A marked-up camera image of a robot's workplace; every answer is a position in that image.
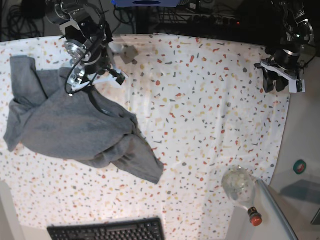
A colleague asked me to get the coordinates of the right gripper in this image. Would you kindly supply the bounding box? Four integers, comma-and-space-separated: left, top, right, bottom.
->
64, 39, 128, 96

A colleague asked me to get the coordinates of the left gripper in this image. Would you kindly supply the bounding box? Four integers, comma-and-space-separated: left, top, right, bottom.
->
254, 49, 304, 93

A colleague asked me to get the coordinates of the grey t-shirt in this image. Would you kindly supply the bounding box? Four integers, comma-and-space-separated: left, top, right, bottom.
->
4, 56, 164, 184

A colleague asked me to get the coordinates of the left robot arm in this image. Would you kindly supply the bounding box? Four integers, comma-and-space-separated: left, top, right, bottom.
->
254, 0, 315, 93

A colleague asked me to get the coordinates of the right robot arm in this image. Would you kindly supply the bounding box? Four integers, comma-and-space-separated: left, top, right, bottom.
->
46, 0, 128, 96

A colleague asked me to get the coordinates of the blue box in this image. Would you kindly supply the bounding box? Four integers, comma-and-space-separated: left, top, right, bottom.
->
111, 0, 185, 8

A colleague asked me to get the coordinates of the terrazzo pattern tablecloth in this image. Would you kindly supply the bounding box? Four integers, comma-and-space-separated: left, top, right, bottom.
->
0, 34, 290, 240

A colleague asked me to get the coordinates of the green tape roll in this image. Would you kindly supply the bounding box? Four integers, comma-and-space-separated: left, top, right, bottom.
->
293, 159, 307, 175

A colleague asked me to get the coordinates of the clear bottle with red cap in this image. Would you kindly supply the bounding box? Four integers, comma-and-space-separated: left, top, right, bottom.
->
221, 165, 263, 227

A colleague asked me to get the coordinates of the grey laptop corner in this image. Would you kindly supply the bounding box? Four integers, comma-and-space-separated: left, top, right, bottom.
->
311, 209, 320, 226

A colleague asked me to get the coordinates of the black computer keyboard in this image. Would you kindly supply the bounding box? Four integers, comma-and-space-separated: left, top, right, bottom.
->
47, 217, 165, 240

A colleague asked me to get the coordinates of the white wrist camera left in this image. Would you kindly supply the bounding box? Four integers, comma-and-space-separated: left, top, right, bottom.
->
288, 79, 306, 94

